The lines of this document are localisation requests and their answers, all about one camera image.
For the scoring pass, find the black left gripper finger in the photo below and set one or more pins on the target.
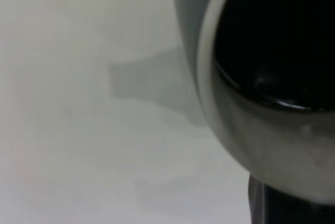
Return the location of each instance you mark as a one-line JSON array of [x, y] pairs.
[[288, 211]]

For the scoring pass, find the dark grey ceramic mug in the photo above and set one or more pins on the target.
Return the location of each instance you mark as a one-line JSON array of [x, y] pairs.
[[261, 150]]

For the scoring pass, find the black coffee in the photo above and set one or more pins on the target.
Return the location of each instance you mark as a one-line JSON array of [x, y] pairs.
[[274, 38]]

